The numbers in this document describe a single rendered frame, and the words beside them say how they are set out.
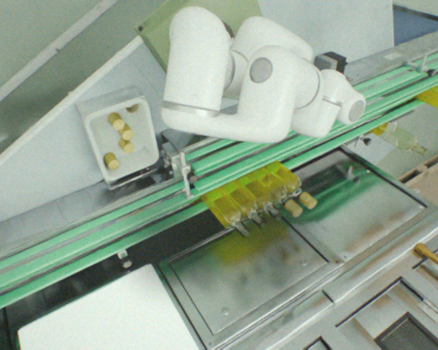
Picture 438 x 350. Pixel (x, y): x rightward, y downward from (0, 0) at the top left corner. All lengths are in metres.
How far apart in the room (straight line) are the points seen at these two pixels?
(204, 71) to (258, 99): 0.09
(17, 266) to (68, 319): 0.20
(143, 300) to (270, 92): 0.73
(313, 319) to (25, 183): 0.88
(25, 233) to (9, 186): 0.14
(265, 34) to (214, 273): 0.69
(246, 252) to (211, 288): 0.16
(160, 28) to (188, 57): 0.43
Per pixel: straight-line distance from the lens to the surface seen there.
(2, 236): 1.12
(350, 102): 0.81
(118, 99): 0.96
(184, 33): 0.49
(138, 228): 1.09
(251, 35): 0.65
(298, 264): 1.09
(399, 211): 1.37
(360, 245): 1.22
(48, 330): 1.10
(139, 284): 1.08
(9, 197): 1.12
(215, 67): 0.49
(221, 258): 1.09
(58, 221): 1.07
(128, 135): 1.01
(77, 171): 1.10
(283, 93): 0.51
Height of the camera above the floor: 1.64
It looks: 41 degrees down
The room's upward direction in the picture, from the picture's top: 137 degrees clockwise
